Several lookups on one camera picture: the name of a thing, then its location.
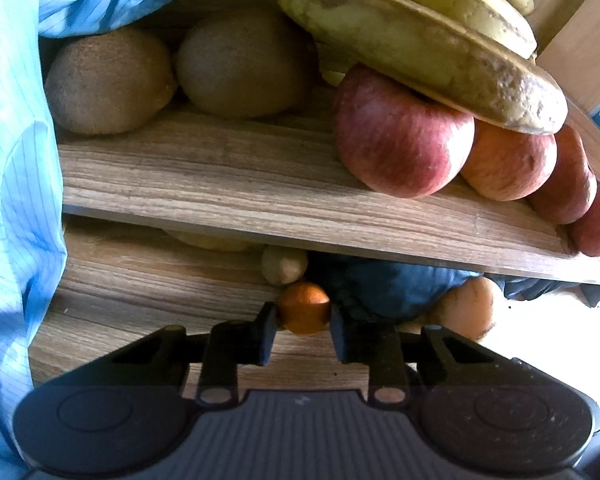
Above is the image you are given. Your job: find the small orange tangerine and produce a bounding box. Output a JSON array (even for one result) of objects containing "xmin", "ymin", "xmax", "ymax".
[{"xmin": 275, "ymin": 282, "xmax": 330, "ymax": 335}]

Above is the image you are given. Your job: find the dark blue padded jacket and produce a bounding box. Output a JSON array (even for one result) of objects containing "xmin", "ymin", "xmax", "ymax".
[{"xmin": 304, "ymin": 252, "xmax": 600, "ymax": 322}]

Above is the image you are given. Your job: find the wooden curved shelf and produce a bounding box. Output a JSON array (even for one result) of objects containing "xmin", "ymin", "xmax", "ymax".
[{"xmin": 58, "ymin": 84, "xmax": 600, "ymax": 284}]

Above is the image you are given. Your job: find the red apple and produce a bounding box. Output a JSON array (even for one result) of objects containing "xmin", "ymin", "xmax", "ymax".
[
  {"xmin": 528, "ymin": 125, "xmax": 597, "ymax": 226},
  {"xmin": 334, "ymin": 63, "xmax": 475, "ymax": 198},
  {"xmin": 567, "ymin": 181, "xmax": 600, "ymax": 257}
]

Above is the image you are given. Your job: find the light blue garment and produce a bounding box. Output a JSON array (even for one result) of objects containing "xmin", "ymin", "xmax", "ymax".
[{"xmin": 0, "ymin": 0, "xmax": 173, "ymax": 479}]

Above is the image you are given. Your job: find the right kiwi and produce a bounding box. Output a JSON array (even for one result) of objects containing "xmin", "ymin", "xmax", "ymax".
[{"xmin": 175, "ymin": 8, "xmax": 320, "ymax": 118}]

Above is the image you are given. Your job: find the kiwi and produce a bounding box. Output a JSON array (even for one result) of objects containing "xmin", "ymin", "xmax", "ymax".
[
  {"xmin": 175, "ymin": 8, "xmax": 320, "ymax": 118},
  {"xmin": 45, "ymin": 26, "xmax": 178, "ymax": 134}
]

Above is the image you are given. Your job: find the left kiwi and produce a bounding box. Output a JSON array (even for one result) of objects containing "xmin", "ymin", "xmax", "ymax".
[{"xmin": 45, "ymin": 26, "xmax": 178, "ymax": 134}]

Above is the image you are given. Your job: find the bottom brown-spotted banana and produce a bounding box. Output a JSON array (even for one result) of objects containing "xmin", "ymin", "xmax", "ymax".
[{"xmin": 278, "ymin": 0, "xmax": 568, "ymax": 134}]

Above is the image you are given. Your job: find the wooden back panel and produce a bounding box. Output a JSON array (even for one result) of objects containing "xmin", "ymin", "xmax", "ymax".
[{"xmin": 529, "ymin": 0, "xmax": 600, "ymax": 112}]

